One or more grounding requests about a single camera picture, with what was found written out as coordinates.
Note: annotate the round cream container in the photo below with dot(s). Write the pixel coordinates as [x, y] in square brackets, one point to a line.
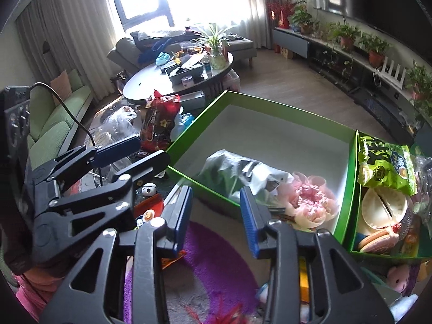
[378, 209]

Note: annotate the grey sofa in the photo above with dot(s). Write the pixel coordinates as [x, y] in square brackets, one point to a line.
[239, 45]

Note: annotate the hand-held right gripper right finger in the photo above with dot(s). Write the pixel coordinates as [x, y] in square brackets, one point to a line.
[248, 222]

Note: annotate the red snack bag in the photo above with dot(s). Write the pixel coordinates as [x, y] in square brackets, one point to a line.
[158, 121]

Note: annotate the small round tin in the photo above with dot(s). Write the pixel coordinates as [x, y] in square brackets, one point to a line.
[187, 81]

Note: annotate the green snack bag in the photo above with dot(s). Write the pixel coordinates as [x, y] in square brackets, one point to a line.
[384, 168]

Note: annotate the large green cardboard box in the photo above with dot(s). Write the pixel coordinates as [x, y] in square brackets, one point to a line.
[287, 135]

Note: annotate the pile of clothes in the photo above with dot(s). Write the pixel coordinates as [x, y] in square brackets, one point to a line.
[152, 38]

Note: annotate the spider plant in glass vase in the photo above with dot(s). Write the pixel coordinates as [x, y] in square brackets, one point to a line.
[216, 54]

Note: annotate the white router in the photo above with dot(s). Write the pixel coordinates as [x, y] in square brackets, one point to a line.
[393, 72]

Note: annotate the grey tray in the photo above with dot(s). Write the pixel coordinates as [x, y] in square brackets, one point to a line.
[185, 72]

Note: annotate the large black television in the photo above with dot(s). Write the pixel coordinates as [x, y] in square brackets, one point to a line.
[388, 0]

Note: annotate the blue plastic bag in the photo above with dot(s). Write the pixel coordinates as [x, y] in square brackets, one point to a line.
[184, 125]

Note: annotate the small cardboard box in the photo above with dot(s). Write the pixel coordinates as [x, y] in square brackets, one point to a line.
[287, 52]

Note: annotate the pink plush bear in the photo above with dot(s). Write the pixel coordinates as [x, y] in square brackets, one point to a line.
[398, 276]

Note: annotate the pale storage box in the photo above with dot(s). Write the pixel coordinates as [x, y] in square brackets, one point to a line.
[231, 82]

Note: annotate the clear plastic bag with food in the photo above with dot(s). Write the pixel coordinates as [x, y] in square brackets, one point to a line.
[116, 125]

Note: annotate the potted green plant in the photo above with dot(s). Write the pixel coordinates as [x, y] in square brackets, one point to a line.
[303, 17]
[418, 81]
[346, 35]
[376, 50]

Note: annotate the dark desktop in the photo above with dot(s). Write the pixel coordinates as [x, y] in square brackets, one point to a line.
[168, 189]

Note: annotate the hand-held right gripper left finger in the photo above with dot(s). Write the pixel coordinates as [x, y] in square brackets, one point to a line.
[184, 216]

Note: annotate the tan pillow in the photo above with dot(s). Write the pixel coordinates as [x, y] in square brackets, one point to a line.
[61, 86]

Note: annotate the toy hamburger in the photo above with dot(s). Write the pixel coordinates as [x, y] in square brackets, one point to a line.
[378, 241]

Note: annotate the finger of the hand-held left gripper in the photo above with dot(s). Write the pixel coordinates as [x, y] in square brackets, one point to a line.
[145, 165]
[118, 150]

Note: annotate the pink lotus flower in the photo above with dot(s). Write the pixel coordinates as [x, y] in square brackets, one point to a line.
[308, 199]

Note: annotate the dark tv cabinet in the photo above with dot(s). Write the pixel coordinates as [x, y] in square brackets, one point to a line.
[293, 42]

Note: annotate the plastic bag with green contents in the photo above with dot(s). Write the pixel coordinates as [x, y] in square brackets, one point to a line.
[229, 175]

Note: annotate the black stool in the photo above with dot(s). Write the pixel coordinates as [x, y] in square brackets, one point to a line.
[120, 81]

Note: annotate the beige curtain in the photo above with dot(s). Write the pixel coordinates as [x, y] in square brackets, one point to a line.
[74, 23]

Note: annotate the red flat packet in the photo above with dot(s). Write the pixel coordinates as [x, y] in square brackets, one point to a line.
[150, 209]

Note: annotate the red feathery decoration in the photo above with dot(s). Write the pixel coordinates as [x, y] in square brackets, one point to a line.
[219, 314]

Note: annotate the yellow orange packet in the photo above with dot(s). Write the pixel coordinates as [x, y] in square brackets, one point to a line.
[303, 276]

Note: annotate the black and white ball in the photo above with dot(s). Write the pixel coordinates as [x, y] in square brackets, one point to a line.
[149, 189]

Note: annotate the green cushioned sofa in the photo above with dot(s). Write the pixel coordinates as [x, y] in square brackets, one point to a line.
[57, 128]

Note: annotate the red berry decoration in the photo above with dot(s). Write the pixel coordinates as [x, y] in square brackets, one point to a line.
[281, 11]

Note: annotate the teal cloth item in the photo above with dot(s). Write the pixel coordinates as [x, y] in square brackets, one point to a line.
[162, 59]

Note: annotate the grey curtain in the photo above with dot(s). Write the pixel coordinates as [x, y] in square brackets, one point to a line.
[263, 3]

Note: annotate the small clear bottle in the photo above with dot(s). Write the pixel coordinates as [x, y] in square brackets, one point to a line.
[206, 65]

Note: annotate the purple round mat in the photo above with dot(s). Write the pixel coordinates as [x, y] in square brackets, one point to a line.
[209, 243]

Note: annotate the oval dark coffee table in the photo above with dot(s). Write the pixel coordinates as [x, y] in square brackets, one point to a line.
[145, 86]

